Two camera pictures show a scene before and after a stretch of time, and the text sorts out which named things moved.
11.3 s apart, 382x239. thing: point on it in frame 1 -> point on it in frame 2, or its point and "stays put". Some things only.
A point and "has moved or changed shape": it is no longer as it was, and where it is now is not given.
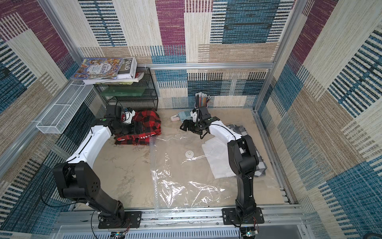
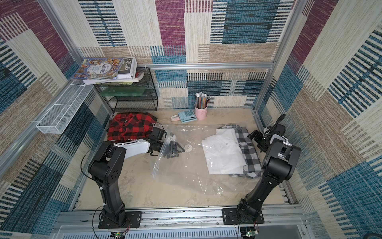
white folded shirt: [216, 153] stays put
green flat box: [123, 90] stays put
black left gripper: [133, 128] -> [171, 151]
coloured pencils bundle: [202, 99] stays put
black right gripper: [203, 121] -> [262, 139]
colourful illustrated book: [98, 68] stays put
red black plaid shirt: [148, 124] stays put
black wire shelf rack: [142, 94] stays put
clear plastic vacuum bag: [190, 173] has moved or changed shape
